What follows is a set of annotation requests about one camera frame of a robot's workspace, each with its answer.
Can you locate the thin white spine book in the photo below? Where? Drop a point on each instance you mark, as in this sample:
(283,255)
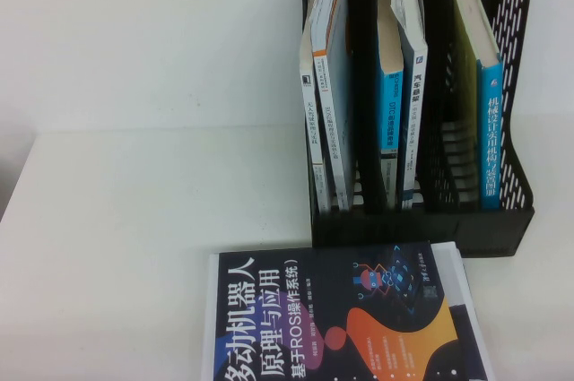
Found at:
(309,130)

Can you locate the white book orange stripe spine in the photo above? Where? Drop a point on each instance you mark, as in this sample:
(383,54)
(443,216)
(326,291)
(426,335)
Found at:
(334,63)

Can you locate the white magazine with man portrait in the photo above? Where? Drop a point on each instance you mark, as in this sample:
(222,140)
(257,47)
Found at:
(455,273)

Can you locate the thick blue spine book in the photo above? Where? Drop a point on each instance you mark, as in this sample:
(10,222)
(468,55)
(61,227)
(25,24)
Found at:
(491,139)

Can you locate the dark robot textbook orange blob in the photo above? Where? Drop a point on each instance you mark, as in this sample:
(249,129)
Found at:
(314,309)

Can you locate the cyan spine book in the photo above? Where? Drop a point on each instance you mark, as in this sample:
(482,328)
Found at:
(391,107)

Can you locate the white and blue spine book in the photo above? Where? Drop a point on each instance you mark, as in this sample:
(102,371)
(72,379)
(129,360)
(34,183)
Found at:
(414,130)

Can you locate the black plastic file rack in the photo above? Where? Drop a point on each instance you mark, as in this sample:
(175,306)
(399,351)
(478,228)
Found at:
(484,228)

